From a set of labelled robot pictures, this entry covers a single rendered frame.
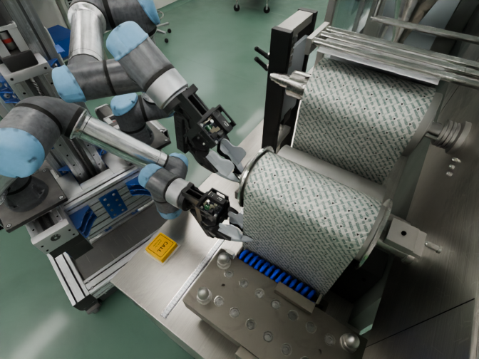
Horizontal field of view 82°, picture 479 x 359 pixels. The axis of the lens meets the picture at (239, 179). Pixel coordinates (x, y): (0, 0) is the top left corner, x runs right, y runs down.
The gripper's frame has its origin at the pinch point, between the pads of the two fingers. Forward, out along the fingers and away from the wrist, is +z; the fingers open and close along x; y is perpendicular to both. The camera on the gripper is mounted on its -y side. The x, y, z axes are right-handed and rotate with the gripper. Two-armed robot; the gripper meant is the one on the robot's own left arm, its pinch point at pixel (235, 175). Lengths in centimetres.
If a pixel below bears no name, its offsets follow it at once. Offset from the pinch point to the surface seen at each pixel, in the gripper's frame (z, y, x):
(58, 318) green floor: 15, -150, -58
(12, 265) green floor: -25, -184, -55
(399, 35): 6, 16, 72
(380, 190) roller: 22.6, 17.0, 14.9
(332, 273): 27.2, 9.5, -4.2
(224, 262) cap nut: 15.3, -11.7, -11.9
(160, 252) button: 7.3, -36.3, -15.8
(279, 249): 19.6, -0.5, -4.2
